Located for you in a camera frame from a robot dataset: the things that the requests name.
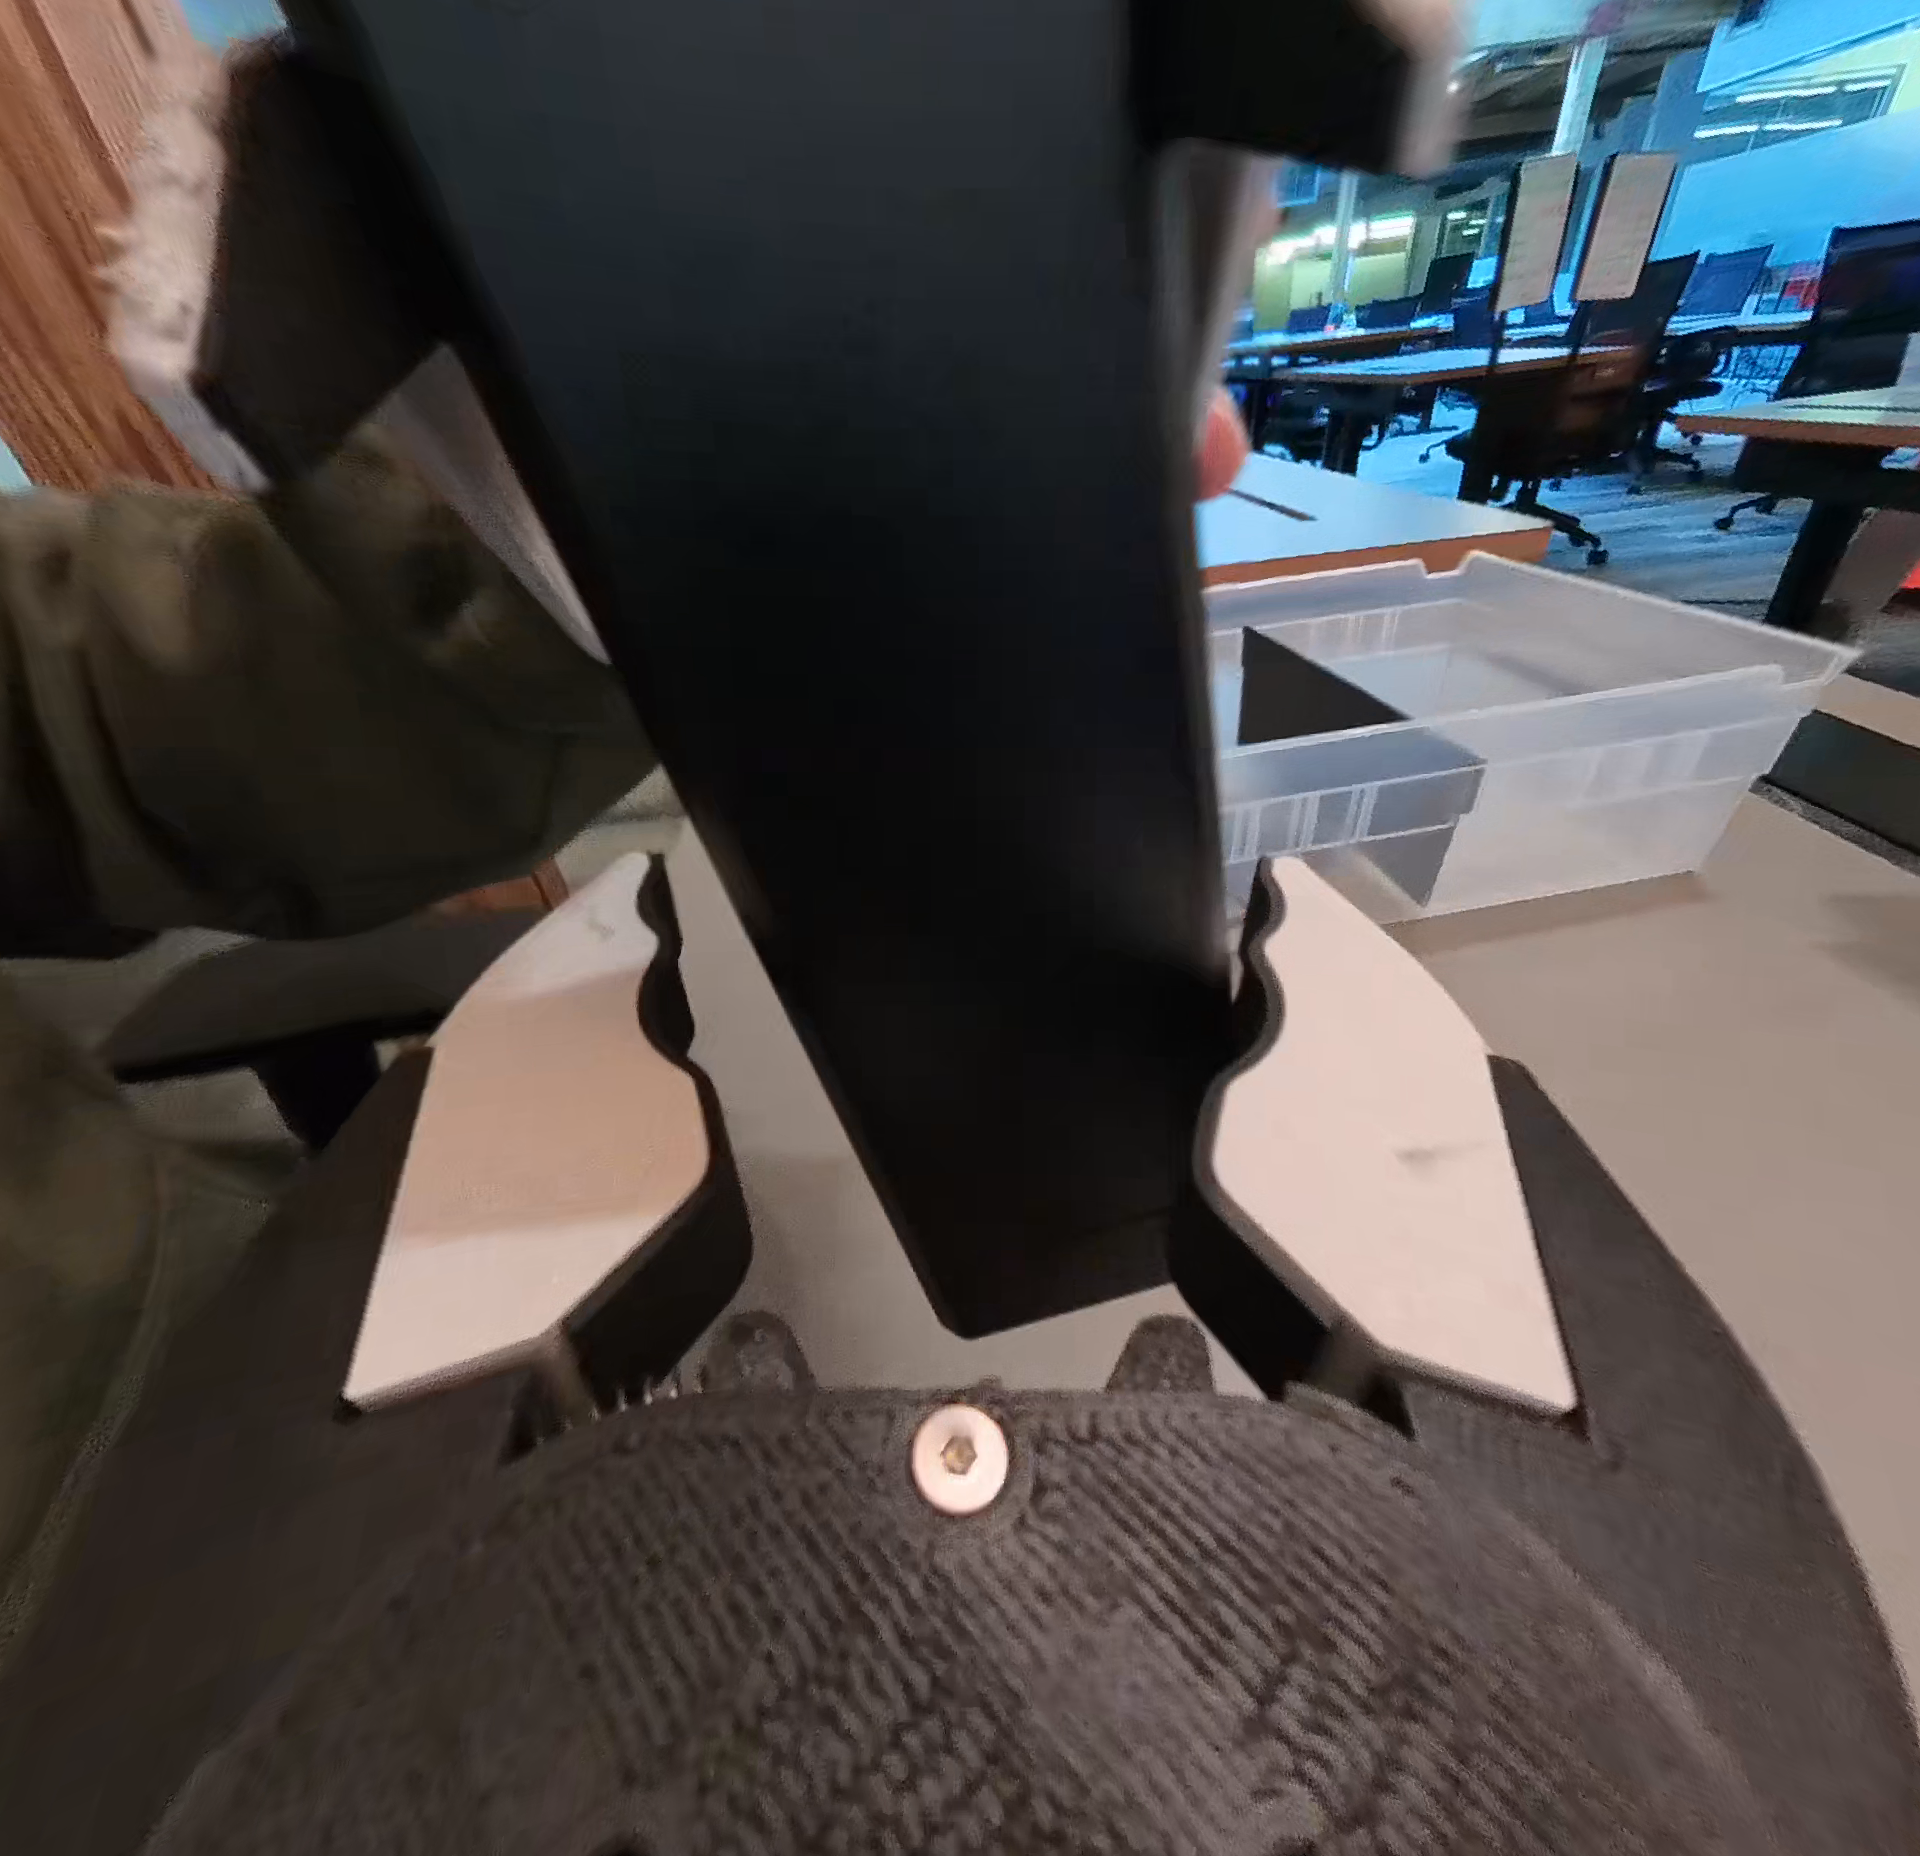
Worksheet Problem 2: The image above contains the black office chair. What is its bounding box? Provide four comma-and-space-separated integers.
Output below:
1717, 222, 1920, 538
1460, 250, 1704, 569

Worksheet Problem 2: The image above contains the background document stand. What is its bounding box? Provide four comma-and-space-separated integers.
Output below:
1492, 154, 1581, 316
1571, 151, 1679, 305

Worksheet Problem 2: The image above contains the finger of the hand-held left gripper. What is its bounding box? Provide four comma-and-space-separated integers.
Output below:
1132, 0, 1474, 178
111, 36, 442, 496

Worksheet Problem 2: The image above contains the black rectangular box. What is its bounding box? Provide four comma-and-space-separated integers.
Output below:
247, 0, 1250, 1342

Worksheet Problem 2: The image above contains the wood edged side table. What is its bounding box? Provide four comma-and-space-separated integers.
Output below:
1672, 384, 1920, 631

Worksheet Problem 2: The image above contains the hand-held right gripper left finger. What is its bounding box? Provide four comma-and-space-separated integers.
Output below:
339, 852, 753, 1411

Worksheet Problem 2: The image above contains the clear plastic bin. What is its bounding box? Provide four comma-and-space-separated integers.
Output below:
1203, 551, 1861, 930

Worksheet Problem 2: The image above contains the black bin divider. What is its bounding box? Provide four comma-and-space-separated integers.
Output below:
1238, 631, 1489, 906

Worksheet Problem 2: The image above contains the person's olive jacket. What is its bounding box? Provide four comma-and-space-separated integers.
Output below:
0, 910, 437, 1636

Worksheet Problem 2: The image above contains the grey desk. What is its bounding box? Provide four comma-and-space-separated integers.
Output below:
597, 670, 1920, 1648

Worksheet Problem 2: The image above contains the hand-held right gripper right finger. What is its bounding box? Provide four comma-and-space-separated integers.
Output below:
1165, 856, 1581, 1420

